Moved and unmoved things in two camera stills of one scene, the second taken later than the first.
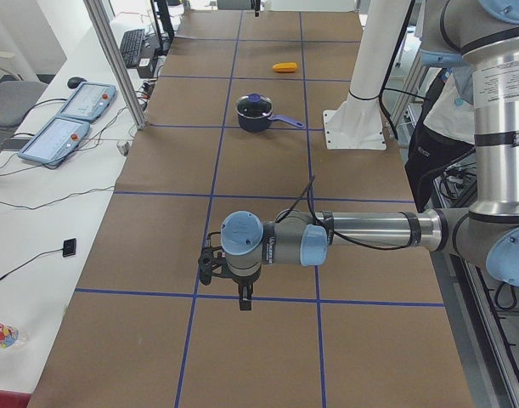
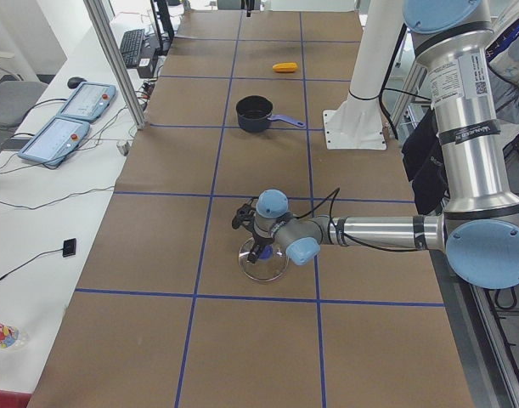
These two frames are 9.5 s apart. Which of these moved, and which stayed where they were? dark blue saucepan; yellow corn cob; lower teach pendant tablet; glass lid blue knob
Moved: glass lid blue knob
Stayed: yellow corn cob; lower teach pendant tablet; dark blue saucepan
